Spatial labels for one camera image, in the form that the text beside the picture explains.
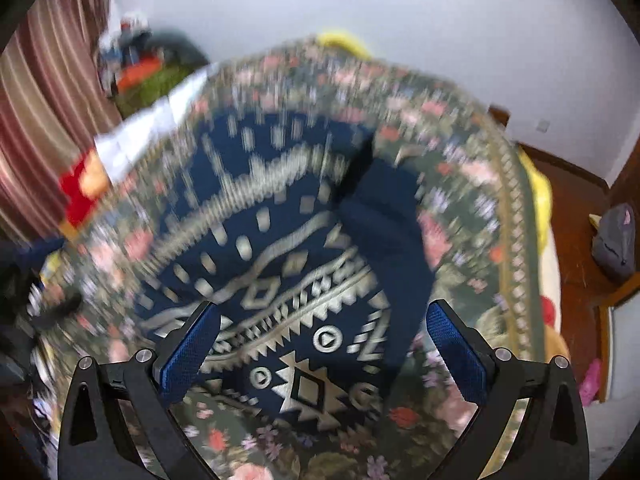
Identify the orange box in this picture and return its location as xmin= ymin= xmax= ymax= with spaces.
xmin=117 ymin=57 xmax=166 ymax=91

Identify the grey bag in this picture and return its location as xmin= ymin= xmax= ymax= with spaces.
xmin=591 ymin=203 xmax=636 ymax=281

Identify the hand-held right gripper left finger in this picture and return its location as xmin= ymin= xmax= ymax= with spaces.
xmin=57 ymin=299 xmax=223 ymax=480

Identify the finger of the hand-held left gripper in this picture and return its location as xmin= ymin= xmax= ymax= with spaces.
xmin=30 ymin=290 xmax=83 ymax=332

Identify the pile of toys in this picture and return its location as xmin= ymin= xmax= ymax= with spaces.
xmin=97 ymin=12 xmax=153 ymax=68

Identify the green box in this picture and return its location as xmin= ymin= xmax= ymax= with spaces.
xmin=115 ymin=67 xmax=201 ymax=118

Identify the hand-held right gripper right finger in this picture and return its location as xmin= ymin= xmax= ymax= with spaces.
xmin=426 ymin=299 xmax=591 ymax=480

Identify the floral blanket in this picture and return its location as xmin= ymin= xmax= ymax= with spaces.
xmin=30 ymin=35 xmax=546 ymax=480

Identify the white cloth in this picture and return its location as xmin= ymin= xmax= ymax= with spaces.
xmin=95 ymin=67 xmax=211 ymax=183

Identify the pink slipper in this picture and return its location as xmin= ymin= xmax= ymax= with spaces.
xmin=577 ymin=357 xmax=603 ymax=406

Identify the red plush toy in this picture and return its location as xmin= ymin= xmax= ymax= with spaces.
xmin=59 ymin=149 xmax=112 ymax=228

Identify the navy patterned hooded jacket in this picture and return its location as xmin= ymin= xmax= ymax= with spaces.
xmin=132 ymin=110 xmax=436 ymax=433

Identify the striped curtain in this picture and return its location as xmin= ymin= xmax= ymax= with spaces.
xmin=0 ymin=0 xmax=126 ymax=246

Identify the grey cloth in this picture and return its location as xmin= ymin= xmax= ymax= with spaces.
xmin=150 ymin=30 xmax=208 ymax=68

